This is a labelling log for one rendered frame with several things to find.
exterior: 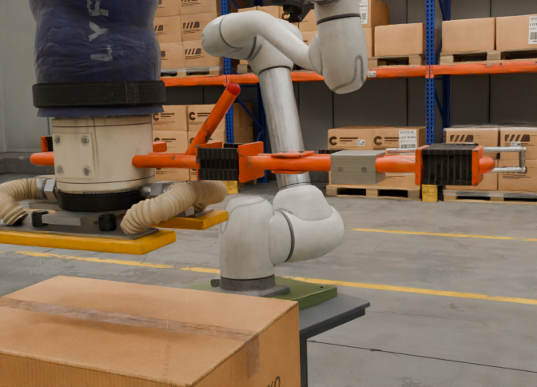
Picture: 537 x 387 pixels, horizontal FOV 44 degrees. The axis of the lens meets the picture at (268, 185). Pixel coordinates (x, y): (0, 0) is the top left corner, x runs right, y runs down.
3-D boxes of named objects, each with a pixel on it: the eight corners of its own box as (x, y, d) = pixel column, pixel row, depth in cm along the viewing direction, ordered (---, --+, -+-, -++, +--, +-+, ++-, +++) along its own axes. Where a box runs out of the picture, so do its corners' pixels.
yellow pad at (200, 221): (52, 221, 131) (50, 196, 131) (85, 213, 140) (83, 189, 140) (204, 231, 118) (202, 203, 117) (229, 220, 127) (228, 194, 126)
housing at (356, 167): (329, 184, 99) (328, 153, 98) (343, 178, 105) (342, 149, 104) (375, 185, 96) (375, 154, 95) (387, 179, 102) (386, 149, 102)
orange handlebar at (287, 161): (-20, 169, 127) (-22, 149, 126) (83, 153, 154) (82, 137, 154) (492, 181, 90) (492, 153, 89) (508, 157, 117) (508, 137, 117)
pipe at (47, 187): (-18, 219, 115) (-20, 186, 115) (77, 197, 138) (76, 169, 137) (149, 230, 102) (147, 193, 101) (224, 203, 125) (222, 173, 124)
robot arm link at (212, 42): (216, 6, 191) (257, 9, 198) (190, 21, 206) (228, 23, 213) (219, 52, 191) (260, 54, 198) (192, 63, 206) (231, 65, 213)
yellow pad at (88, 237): (-25, 242, 114) (-27, 213, 113) (18, 230, 123) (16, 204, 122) (142, 256, 101) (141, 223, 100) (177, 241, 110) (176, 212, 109)
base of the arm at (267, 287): (232, 282, 205) (232, 265, 204) (292, 290, 191) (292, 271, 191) (192, 294, 190) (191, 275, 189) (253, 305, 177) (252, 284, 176)
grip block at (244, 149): (193, 182, 106) (192, 145, 106) (221, 174, 115) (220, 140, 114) (240, 183, 103) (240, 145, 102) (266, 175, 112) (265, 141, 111)
